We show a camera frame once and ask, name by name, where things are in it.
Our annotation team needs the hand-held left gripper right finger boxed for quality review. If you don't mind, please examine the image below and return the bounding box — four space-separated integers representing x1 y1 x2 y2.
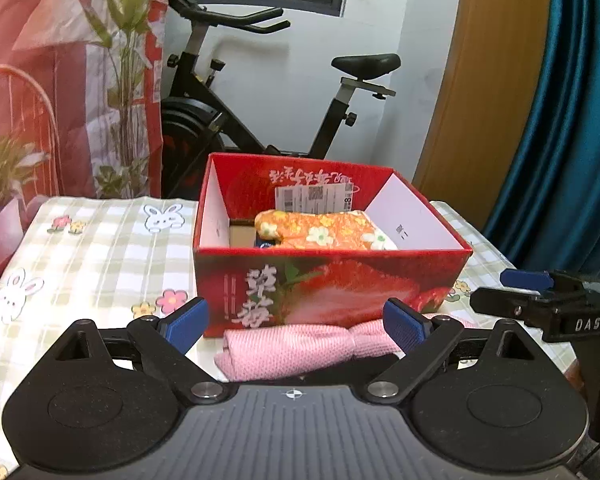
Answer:
364 297 536 405

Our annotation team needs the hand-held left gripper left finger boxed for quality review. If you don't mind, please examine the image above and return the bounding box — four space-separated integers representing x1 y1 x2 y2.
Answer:
55 297 230 406

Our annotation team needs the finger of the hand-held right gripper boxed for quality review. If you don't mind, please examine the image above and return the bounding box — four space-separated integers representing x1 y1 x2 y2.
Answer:
500 269 555 292
470 287 548 328

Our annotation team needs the red strawberry print cardboard box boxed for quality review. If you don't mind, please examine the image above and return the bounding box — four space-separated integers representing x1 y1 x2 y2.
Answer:
192 152 474 340

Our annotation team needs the pink knit towel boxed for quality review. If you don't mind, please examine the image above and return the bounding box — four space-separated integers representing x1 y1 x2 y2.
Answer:
215 312 481 382

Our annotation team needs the orange floral soft toy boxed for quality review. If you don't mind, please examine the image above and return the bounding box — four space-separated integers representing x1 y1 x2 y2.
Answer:
254 208 398 252

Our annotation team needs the checkered bunny print tablecloth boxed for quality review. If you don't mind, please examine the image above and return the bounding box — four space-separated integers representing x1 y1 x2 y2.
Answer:
0 195 581 480

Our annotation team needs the blue curtain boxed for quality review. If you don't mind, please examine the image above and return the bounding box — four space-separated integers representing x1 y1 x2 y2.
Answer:
482 0 600 281

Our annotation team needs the wooden door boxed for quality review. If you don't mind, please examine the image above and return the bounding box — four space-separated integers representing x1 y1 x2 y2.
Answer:
412 0 556 206

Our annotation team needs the black exercise bike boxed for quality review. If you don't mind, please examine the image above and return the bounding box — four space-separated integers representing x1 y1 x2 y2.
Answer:
160 0 402 201

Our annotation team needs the printed backdrop cloth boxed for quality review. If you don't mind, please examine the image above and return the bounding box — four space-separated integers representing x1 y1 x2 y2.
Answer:
0 0 171 311

